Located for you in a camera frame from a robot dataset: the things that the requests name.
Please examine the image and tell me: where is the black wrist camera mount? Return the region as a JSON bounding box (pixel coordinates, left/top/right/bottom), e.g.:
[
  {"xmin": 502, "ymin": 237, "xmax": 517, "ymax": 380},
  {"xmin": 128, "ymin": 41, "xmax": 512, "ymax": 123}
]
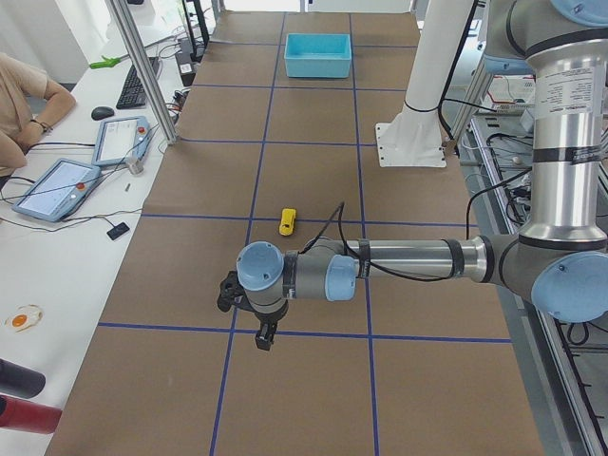
[{"xmin": 217, "ymin": 271, "xmax": 251, "ymax": 313}]

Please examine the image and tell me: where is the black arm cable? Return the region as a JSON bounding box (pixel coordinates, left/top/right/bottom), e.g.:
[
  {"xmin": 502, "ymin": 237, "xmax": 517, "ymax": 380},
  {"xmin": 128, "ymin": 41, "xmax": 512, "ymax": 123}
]
[{"xmin": 297, "ymin": 200, "xmax": 533, "ymax": 282}]

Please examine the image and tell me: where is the aluminium frame post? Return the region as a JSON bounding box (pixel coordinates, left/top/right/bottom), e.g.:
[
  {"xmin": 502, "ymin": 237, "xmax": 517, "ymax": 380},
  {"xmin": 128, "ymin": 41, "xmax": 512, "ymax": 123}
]
[{"xmin": 106, "ymin": 0, "xmax": 178, "ymax": 145}]

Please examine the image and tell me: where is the fried egg toy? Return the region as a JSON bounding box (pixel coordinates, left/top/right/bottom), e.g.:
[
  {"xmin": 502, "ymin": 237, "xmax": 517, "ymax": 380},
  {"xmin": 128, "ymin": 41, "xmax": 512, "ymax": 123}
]
[{"xmin": 5, "ymin": 305, "xmax": 44, "ymax": 333}]

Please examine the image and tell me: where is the black computer mouse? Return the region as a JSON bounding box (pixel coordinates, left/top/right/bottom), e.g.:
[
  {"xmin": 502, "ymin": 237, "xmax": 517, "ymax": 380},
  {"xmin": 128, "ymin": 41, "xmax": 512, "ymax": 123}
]
[{"xmin": 90, "ymin": 105, "xmax": 115, "ymax": 121}]

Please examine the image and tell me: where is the red bottle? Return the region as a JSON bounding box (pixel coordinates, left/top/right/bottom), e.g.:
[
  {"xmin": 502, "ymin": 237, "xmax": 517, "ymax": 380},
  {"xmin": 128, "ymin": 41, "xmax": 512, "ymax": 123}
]
[{"xmin": 0, "ymin": 395, "xmax": 63, "ymax": 434}]

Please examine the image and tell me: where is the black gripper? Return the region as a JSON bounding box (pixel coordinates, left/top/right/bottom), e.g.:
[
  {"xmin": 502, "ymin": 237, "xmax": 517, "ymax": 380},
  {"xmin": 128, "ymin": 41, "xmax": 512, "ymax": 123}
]
[{"xmin": 254, "ymin": 303, "xmax": 289, "ymax": 351}]

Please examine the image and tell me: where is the far blue teach pendant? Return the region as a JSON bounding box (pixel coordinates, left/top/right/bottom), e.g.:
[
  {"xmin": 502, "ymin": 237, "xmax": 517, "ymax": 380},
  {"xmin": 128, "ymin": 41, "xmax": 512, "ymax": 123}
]
[{"xmin": 91, "ymin": 116, "xmax": 152, "ymax": 167}]

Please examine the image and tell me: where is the black bottle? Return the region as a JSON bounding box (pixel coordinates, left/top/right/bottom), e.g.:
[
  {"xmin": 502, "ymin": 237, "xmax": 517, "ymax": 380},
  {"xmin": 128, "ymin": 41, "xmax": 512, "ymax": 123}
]
[{"xmin": 0, "ymin": 359, "xmax": 46, "ymax": 399}]

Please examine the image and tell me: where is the seated person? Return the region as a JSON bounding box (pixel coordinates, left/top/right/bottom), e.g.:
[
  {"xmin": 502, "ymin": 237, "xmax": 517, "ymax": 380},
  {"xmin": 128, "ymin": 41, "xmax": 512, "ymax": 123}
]
[{"xmin": 1, "ymin": 53, "xmax": 76, "ymax": 177}]

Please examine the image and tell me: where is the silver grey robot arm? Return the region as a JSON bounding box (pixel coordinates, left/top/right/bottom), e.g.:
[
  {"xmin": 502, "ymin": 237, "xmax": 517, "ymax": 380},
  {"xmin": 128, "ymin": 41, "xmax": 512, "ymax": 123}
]
[{"xmin": 218, "ymin": 1, "xmax": 607, "ymax": 350}]

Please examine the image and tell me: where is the green plastic tool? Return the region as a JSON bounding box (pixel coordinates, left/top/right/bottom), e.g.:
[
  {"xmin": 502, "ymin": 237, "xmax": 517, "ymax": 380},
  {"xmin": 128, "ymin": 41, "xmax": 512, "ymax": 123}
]
[{"xmin": 89, "ymin": 56, "xmax": 122, "ymax": 69}]

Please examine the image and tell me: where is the black keyboard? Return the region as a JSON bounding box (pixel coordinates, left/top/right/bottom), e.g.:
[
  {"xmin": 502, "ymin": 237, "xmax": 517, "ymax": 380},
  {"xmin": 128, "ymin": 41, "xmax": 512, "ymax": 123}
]
[{"xmin": 115, "ymin": 65, "xmax": 147, "ymax": 110}]

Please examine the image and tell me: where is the near blue teach pendant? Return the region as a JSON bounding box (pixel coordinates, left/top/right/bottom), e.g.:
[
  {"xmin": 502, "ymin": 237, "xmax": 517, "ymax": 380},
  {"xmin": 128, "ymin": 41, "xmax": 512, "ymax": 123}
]
[{"xmin": 11, "ymin": 159, "xmax": 101, "ymax": 222}]

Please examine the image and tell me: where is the brown paper table mat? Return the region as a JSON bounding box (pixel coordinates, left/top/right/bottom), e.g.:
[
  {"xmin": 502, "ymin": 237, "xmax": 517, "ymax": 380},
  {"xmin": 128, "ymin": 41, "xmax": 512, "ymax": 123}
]
[{"xmin": 47, "ymin": 12, "xmax": 544, "ymax": 455}]

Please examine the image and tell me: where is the light blue plastic bin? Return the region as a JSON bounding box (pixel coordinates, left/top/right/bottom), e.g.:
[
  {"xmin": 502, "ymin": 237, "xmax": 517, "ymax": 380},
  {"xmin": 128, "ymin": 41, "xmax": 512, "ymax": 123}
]
[{"xmin": 284, "ymin": 33, "xmax": 352, "ymax": 79}]

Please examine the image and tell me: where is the yellow beetle toy car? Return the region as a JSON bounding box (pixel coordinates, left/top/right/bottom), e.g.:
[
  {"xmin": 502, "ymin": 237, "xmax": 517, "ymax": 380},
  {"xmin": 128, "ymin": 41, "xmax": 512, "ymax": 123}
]
[{"xmin": 278, "ymin": 208, "xmax": 296, "ymax": 237}]

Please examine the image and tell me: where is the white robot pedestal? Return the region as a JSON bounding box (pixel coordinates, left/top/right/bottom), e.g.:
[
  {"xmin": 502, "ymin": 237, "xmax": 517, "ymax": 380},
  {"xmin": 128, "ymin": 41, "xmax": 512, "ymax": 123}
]
[{"xmin": 375, "ymin": 0, "xmax": 476, "ymax": 168}]

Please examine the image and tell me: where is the blue teach pendant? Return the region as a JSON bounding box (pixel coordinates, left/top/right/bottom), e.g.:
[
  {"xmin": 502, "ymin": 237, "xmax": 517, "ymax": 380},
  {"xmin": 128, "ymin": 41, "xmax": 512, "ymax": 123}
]
[
  {"xmin": 11, "ymin": 159, "xmax": 101, "ymax": 222},
  {"xmin": 91, "ymin": 116, "xmax": 152, "ymax": 167}
]

